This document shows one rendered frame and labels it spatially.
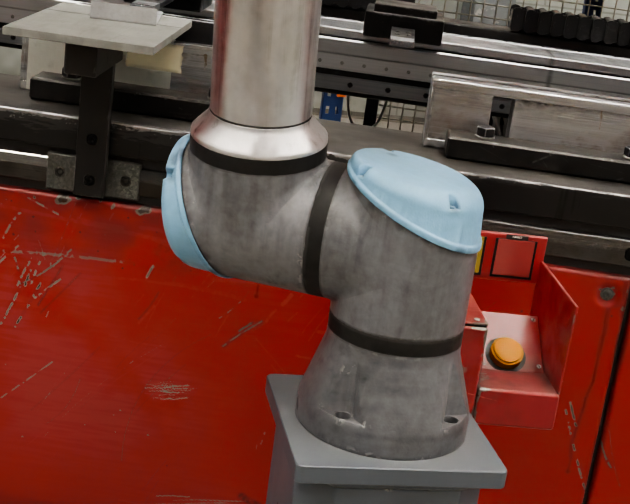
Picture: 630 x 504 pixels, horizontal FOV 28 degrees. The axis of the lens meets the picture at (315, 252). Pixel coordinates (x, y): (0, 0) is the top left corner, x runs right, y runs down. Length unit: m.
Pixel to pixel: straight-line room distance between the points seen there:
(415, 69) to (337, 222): 0.99
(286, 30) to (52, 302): 0.84
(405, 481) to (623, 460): 0.77
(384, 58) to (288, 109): 0.97
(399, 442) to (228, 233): 0.22
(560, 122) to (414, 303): 0.77
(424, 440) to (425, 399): 0.03
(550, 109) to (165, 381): 0.64
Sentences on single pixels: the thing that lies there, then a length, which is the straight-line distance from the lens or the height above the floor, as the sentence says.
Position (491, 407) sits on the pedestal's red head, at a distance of 1.41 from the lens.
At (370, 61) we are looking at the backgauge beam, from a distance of 1.98.
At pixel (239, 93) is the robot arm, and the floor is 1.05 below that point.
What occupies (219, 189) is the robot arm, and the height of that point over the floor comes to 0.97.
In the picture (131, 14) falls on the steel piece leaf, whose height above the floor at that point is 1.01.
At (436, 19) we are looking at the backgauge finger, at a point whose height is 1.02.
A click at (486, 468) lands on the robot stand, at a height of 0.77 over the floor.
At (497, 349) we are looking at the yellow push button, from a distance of 1.46.
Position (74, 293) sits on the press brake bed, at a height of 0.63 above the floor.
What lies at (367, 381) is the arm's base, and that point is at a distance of 1.03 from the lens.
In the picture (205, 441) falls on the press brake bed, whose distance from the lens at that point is 1.78.
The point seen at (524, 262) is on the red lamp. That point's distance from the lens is 1.52.
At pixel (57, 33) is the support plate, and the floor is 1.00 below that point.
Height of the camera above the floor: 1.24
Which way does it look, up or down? 18 degrees down
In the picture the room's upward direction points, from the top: 8 degrees clockwise
